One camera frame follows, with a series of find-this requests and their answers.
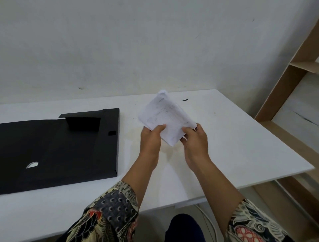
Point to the person's dark blue trouser leg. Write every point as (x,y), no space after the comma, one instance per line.
(184,228)

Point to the person's left hand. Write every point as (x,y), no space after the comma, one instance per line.
(149,142)

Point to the person's left forearm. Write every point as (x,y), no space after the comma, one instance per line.
(119,199)

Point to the person's right hand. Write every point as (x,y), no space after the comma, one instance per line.
(196,147)

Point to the person's right thumb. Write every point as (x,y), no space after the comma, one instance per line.
(187,131)

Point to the white paper sheets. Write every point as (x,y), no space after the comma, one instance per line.
(165,117)

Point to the black flat file folder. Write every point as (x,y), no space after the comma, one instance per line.
(59,147)

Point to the brown wooden shelf frame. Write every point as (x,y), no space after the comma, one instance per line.
(289,119)

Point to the person's right forearm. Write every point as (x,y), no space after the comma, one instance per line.
(231,202)

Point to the person's left thumb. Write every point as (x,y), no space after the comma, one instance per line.
(158,128)

